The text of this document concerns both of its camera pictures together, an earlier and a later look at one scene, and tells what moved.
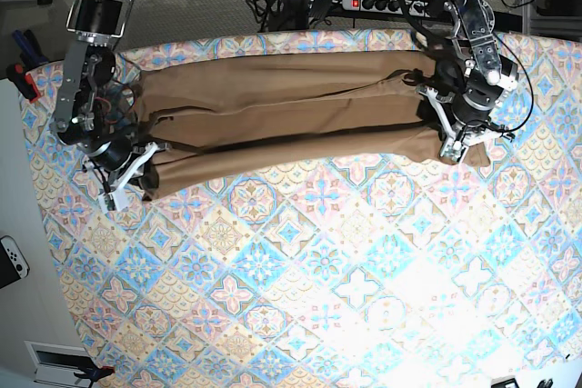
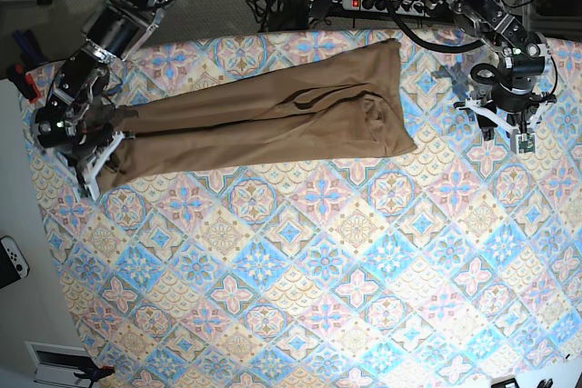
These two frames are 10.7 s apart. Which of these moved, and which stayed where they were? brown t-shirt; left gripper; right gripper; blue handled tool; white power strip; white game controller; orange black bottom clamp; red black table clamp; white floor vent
Moved: left gripper; brown t-shirt; right gripper
Stayed: blue handled tool; white floor vent; white game controller; white power strip; red black table clamp; orange black bottom clamp
